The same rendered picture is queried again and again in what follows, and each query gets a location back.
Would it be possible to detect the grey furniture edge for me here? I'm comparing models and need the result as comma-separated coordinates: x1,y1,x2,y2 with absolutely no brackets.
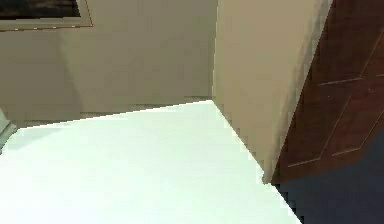
0,108,18,155

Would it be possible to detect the dark brown wooden door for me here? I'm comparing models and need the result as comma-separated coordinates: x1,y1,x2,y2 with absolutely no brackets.
271,0,384,185

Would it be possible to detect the framed dark wall picture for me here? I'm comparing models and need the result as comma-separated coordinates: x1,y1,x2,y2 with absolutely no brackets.
0,0,94,33

